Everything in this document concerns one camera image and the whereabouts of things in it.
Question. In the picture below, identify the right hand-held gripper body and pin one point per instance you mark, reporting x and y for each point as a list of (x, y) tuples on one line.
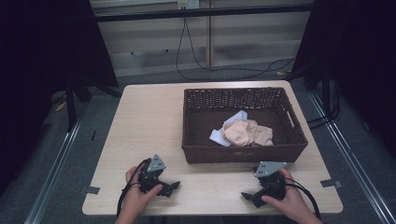
[(271, 183)]

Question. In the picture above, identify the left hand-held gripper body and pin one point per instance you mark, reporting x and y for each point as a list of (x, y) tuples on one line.
[(151, 175)]

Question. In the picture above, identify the person's left hand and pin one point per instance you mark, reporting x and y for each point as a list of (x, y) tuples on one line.
[(137, 196)]

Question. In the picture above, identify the person's right hand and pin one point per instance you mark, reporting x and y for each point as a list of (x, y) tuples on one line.
[(291, 199)]

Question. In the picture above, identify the brown wicker basket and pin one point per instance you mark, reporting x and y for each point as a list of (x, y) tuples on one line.
[(199, 146)]

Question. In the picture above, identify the beige sock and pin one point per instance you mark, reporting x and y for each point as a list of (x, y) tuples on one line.
[(264, 136)]

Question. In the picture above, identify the grey tape piece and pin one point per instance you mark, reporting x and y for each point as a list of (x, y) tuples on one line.
[(91, 190), (331, 183)]

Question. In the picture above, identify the pink sock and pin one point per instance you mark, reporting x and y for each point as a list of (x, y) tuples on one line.
[(238, 133)]

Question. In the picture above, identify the white sock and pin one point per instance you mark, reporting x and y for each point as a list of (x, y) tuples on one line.
[(222, 135)]

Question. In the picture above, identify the black metal stand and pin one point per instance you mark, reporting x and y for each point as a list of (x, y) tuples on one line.
[(326, 93)]

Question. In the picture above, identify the black stand legs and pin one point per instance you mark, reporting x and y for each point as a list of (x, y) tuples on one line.
[(71, 105)]

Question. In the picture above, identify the yellow floor scrap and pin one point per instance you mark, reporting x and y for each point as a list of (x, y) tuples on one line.
[(60, 106)]

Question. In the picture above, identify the black curtain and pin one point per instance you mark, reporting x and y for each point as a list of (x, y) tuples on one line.
[(40, 62), (361, 62)]

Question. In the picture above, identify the black horizontal bar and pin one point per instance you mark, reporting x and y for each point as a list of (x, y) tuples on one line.
[(202, 13)]

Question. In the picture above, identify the metal floor rail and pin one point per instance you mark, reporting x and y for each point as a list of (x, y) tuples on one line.
[(51, 177), (351, 158)]

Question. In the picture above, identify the white wall outlet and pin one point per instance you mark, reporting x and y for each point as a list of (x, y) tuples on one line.
[(188, 4)]

